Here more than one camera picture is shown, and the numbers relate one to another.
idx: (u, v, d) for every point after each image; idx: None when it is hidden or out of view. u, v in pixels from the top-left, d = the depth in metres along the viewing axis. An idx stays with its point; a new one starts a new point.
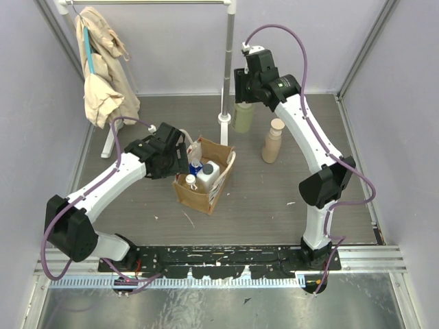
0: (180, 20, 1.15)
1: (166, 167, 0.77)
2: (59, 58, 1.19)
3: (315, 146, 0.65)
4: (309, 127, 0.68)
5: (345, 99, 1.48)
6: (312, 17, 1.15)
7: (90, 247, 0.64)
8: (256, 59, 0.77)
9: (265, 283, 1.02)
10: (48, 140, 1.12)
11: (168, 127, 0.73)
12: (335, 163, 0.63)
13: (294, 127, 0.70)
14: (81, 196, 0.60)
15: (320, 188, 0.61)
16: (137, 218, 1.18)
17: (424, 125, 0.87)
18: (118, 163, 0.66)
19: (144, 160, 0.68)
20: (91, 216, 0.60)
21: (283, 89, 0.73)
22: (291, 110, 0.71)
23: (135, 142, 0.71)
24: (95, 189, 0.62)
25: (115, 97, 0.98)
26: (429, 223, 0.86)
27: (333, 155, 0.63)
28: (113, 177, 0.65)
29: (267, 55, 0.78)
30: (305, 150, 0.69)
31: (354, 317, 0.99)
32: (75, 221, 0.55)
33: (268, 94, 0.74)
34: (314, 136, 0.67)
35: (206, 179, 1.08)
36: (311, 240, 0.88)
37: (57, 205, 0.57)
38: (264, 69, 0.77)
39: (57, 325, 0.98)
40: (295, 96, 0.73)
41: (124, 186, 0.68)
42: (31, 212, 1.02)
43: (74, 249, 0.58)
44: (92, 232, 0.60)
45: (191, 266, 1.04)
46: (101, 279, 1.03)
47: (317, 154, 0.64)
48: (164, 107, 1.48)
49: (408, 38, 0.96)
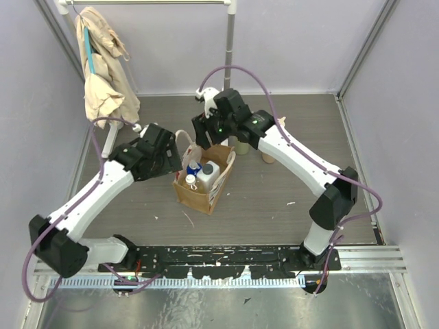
0: (180, 20, 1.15)
1: (157, 169, 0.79)
2: (58, 57, 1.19)
3: (311, 168, 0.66)
4: (297, 153, 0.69)
5: (345, 99, 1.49)
6: (312, 17, 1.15)
7: (79, 262, 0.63)
8: (226, 101, 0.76)
9: (265, 283, 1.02)
10: (47, 140, 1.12)
11: (157, 128, 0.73)
12: (335, 179, 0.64)
13: (282, 156, 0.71)
14: (63, 215, 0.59)
15: (330, 208, 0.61)
16: (137, 218, 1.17)
17: (424, 126, 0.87)
18: (100, 175, 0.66)
19: (129, 167, 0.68)
20: (75, 234, 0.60)
21: (259, 125, 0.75)
22: (274, 141, 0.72)
23: (119, 149, 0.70)
24: (77, 207, 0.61)
25: (115, 97, 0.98)
26: (429, 223, 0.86)
27: (330, 171, 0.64)
28: (97, 190, 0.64)
29: (235, 96, 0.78)
30: (302, 176, 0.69)
31: (354, 317, 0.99)
32: (57, 240, 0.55)
33: (246, 135, 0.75)
34: (306, 158, 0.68)
35: (206, 179, 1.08)
36: (316, 247, 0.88)
37: (40, 225, 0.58)
38: (236, 110, 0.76)
39: (57, 325, 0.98)
40: (273, 128, 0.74)
41: (110, 197, 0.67)
42: (31, 212, 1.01)
43: (61, 266, 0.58)
44: (78, 248, 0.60)
45: (191, 266, 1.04)
46: (101, 279, 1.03)
47: (315, 175, 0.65)
48: (164, 107, 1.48)
49: (408, 37, 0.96)
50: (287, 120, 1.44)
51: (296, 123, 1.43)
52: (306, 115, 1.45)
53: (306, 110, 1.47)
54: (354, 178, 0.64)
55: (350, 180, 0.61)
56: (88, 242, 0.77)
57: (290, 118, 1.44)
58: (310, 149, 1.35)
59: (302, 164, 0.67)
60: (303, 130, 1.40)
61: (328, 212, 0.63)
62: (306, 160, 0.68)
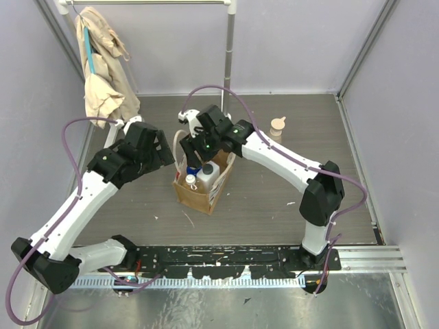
0: (180, 20, 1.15)
1: (147, 167, 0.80)
2: (58, 58, 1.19)
3: (292, 166, 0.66)
4: (278, 154, 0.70)
5: (345, 99, 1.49)
6: (312, 17, 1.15)
7: (71, 275, 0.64)
8: (206, 116, 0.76)
9: (265, 283, 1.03)
10: (47, 140, 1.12)
11: (138, 130, 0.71)
12: (317, 174, 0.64)
13: (265, 160, 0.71)
14: (43, 238, 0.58)
15: (316, 202, 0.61)
16: (137, 218, 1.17)
17: (424, 126, 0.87)
18: (79, 190, 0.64)
19: (110, 176, 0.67)
20: (60, 254, 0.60)
21: (241, 133, 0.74)
22: (255, 146, 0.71)
23: (99, 156, 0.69)
24: (58, 227, 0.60)
25: (115, 97, 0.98)
26: (429, 223, 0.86)
27: (311, 167, 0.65)
28: (77, 208, 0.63)
29: (215, 110, 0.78)
30: (285, 175, 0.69)
31: (355, 318, 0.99)
32: (39, 265, 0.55)
33: (230, 144, 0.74)
34: (287, 157, 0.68)
35: (206, 179, 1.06)
36: (313, 246, 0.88)
37: (20, 249, 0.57)
38: (217, 123, 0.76)
39: (57, 325, 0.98)
40: (254, 136, 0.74)
41: (93, 210, 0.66)
42: (31, 212, 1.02)
43: (52, 285, 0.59)
44: (64, 266, 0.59)
45: (191, 266, 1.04)
46: (101, 279, 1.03)
47: (298, 173, 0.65)
48: (164, 107, 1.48)
49: (408, 37, 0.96)
50: (287, 120, 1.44)
51: (296, 123, 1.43)
52: (306, 115, 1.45)
53: (306, 110, 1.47)
54: (337, 171, 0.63)
55: (330, 172, 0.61)
56: (81, 253, 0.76)
57: (290, 118, 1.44)
58: (310, 148, 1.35)
59: (284, 162, 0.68)
60: (303, 130, 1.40)
61: (315, 207, 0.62)
62: (287, 160, 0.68)
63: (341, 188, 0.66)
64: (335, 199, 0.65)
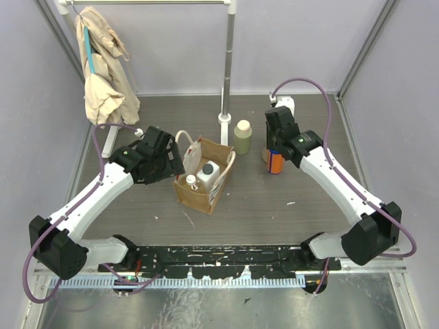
0: (180, 20, 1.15)
1: (158, 172, 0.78)
2: (58, 57, 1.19)
3: (349, 195, 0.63)
4: (337, 177, 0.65)
5: (346, 99, 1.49)
6: (312, 17, 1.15)
7: (79, 264, 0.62)
8: (275, 116, 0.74)
9: (265, 283, 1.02)
10: (47, 140, 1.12)
11: (156, 131, 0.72)
12: (374, 211, 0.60)
13: (322, 177, 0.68)
14: (64, 216, 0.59)
15: (365, 240, 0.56)
16: (137, 218, 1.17)
17: (424, 125, 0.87)
18: (101, 177, 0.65)
19: (129, 170, 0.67)
20: (75, 236, 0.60)
21: (304, 144, 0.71)
22: (316, 161, 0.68)
23: (120, 150, 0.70)
24: (78, 208, 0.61)
25: (115, 97, 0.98)
26: (429, 224, 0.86)
27: (370, 202, 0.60)
28: (97, 191, 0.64)
29: (285, 112, 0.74)
30: (338, 198, 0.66)
31: (354, 318, 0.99)
32: (57, 242, 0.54)
33: (290, 153, 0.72)
34: (346, 184, 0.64)
35: (206, 179, 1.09)
36: (318, 249, 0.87)
37: (39, 226, 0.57)
38: (284, 126, 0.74)
39: (57, 325, 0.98)
40: (319, 149, 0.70)
41: (110, 199, 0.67)
42: (31, 212, 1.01)
43: (61, 268, 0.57)
44: (77, 249, 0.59)
45: (191, 266, 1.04)
46: (101, 279, 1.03)
47: (353, 203, 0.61)
48: (164, 107, 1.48)
49: (409, 37, 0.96)
50: None
51: None
52: (306, 115, 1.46)
53: (306, 110, 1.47)
54: (397, 216, 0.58)
55: (390, 216, 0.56)
56: (87, 245, 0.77)
57: None
58: None
59: (340, 188, 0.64)
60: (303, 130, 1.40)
61: (363, 249, 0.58)
62: (345, 186, 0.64)
63: (396, 236, 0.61)
64: (383, 243, 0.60)
